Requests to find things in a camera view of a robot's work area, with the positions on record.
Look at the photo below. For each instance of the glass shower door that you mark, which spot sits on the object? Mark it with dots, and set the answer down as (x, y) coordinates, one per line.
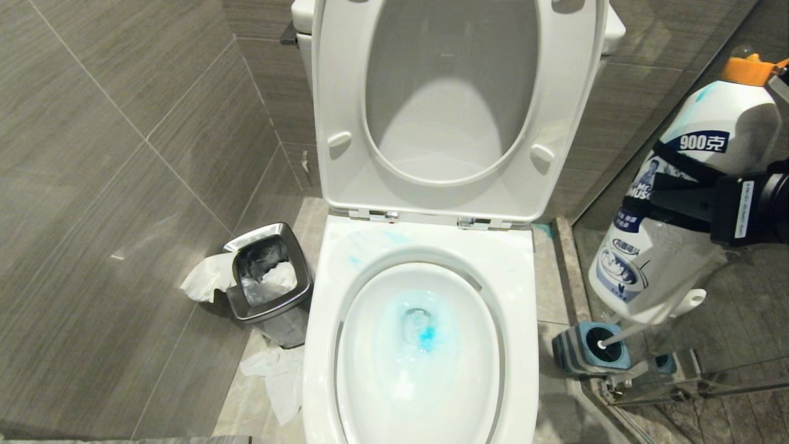
(727, 370)

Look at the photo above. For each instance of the steel square trash bin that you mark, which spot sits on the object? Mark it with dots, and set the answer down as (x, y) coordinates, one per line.
(237, 308)

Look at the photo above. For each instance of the metal door bracket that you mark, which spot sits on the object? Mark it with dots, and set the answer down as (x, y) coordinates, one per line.
(690, 382)

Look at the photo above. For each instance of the white cleaner bottle orange cap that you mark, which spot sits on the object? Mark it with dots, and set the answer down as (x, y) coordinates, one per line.
(709, 111)

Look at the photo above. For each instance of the white toilet lid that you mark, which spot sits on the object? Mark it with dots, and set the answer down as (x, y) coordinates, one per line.
(450, 92)

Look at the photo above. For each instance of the blue grey brush holder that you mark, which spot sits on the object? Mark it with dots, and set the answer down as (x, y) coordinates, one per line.
(570, 354)

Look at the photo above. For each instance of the clear plastic bin liner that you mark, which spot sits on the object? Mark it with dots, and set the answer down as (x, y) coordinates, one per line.
(256, 262)

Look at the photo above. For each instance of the white toilet seat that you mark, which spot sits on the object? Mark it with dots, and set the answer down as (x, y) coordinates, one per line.
(345, 92)

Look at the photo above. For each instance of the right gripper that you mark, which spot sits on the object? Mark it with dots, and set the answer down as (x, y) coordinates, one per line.
(770, 203)

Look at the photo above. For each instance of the white toilet bowl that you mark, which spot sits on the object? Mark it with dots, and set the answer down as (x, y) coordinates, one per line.
(425, 246)

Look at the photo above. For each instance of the crumpled white tissue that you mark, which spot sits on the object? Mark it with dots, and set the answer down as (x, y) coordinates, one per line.
(280, 277)
(280, 382)
(206, 277)

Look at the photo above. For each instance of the chrome seat hinge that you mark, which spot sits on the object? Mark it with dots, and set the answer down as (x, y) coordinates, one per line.
(484, 222)
(375, 215)

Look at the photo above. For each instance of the white toilet brush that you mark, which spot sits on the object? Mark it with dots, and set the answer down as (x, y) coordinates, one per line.
(653, 319)

